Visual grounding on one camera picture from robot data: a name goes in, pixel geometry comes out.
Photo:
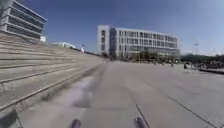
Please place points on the large white building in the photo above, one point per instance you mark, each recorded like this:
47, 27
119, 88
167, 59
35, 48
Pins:
143, 41

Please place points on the grey concrete paved plaza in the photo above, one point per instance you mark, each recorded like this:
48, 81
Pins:
150, 93

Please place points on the robot's own part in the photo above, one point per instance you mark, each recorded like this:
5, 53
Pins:
140, 122
76, 124

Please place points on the wide concrete steps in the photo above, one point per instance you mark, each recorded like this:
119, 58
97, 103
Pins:
33, 66

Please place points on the small white building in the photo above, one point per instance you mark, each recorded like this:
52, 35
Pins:
65, 44

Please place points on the row of trees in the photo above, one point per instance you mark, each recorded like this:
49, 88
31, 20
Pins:
200, 58

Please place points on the striped multi-storey building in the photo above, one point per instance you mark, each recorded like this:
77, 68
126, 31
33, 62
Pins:
23, 20

